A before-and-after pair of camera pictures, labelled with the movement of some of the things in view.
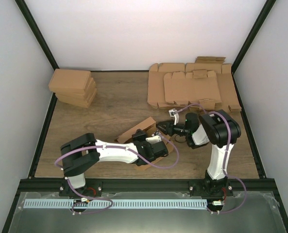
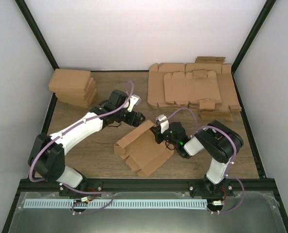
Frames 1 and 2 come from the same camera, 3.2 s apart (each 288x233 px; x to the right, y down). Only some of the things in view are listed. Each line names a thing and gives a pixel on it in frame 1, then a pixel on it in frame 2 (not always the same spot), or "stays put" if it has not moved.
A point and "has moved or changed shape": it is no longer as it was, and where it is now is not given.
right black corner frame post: x=267 y=8 stays put
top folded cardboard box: x=69 y=80 stays put
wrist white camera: x=153 y=140 -> x=135 y=100
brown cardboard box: x=149 y=125 has moved or changed shape
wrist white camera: x=173 y=112 -> x=163 y=122
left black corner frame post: x=27 y=14 stays put
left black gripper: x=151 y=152 -> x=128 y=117
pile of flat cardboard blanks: x=209 y=82 stays put
